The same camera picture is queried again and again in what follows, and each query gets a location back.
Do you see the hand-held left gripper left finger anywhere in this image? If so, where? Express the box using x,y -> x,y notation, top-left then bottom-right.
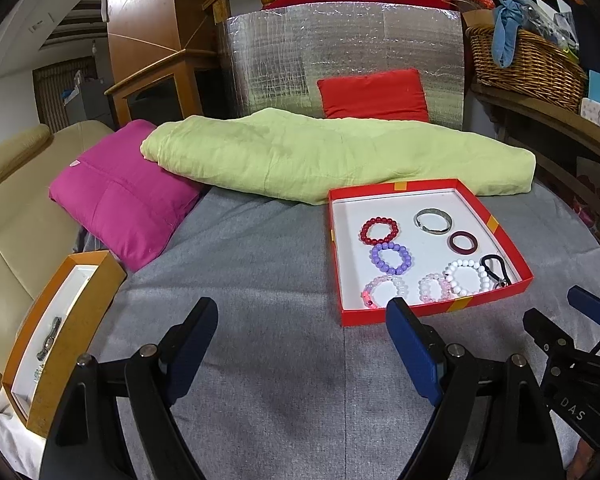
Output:
39,296 -> 219,480

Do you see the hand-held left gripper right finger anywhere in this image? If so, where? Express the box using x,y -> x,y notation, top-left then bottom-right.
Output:
385,297 -> 566,480

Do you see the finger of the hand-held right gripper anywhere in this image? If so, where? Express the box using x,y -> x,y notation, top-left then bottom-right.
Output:
567,285 -> 600,326
522,308 -> 579,361

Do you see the clear pink large-bead bracelet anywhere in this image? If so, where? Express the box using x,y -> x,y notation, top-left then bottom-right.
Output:
418,272 -> 453,304

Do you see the pink white bead bracelet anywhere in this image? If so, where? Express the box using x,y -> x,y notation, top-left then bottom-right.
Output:
361,274 -> 411,310

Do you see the purple bead bracelet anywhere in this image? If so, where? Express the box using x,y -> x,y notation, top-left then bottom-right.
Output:
371,241 -> 413,276

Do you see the black hair tie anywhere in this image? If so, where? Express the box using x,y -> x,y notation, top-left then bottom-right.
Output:
479,254 -> 511,289

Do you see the red shallow box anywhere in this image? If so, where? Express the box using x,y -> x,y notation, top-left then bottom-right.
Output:
327,177 -> 534,328

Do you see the dark red bangle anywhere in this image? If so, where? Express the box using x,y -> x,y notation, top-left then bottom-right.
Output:
448,230 -> 479,256

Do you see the red bead bracelet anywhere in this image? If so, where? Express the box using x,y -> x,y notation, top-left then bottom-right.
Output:
359,216 -> 400,247

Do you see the grey bangle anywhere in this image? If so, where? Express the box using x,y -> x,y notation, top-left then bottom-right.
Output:
413,208 -> 452,235

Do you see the person's right hand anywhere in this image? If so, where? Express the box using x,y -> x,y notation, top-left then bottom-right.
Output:
574,441 -> 600,480

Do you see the grey blanket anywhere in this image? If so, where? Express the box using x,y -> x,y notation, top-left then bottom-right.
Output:
80,185 -> 600,480

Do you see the orange cardboard box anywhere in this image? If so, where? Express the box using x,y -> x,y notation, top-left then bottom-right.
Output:
1,250 -> 127,438

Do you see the magenta pillow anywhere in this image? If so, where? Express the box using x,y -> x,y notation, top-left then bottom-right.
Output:
48,120 -> 206,272

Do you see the wooden shelf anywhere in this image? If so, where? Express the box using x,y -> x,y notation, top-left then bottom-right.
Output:
470,82 -> 600,256

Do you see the white cloth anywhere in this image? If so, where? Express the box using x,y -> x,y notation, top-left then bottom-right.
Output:
0,390 -> 46,480

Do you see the light green blanket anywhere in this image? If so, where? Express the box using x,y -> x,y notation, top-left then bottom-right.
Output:
140,108 -> 537,206

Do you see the beige leather sofa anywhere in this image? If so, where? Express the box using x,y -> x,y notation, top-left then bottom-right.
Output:
0,120 -> 116,411

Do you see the wicker basket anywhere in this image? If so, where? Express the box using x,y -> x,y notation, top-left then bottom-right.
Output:
465,25 -> 588,113

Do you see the red cushion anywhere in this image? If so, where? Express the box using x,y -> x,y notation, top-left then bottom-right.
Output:
316,69 -> 430,123

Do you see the grey appliance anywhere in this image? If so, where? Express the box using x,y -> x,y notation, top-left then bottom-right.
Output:
62,72 -> 112,123

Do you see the clear plastic bag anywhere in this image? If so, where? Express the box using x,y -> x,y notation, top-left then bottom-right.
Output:
525,0 -> 581,51

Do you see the blue cloth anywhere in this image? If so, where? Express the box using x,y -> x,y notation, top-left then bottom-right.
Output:
491,0 -> 531,69

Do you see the silver foil insulation panel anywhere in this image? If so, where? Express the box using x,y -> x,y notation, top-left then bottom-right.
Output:
216,2 -> 466,131

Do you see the wooden cabinet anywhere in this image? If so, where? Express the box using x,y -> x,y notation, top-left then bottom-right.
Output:
103,0 -> 231,128

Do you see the dark bracelet in orange box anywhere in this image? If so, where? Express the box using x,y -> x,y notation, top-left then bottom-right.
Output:
36,316 -> 62,362

